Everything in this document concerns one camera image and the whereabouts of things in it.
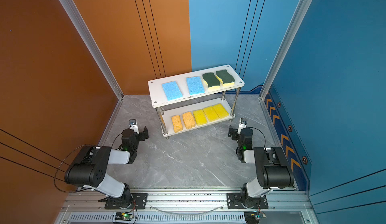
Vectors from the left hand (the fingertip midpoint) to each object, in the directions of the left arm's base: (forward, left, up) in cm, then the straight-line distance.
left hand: (138, 126), depth 94 cm
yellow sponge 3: (+13, -53, 0) cm, 55 cm away
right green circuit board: (-45, -65, -7) cm, 79 cm away
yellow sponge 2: (+10, -46, +1) cm, 47 cm away
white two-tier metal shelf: (+9, -15, +26) cm, 32 cm away
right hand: (+1, -63, 0) cm, 63 cm away
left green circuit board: (-46, -3, -9) cm, 47 cm away
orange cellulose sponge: (+1, -25, +2) cm, 25 cm away
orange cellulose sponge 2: (+3, -32, +3) cm, 32 cm away
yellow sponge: (+7, -39, +1) cm, 40 cm away
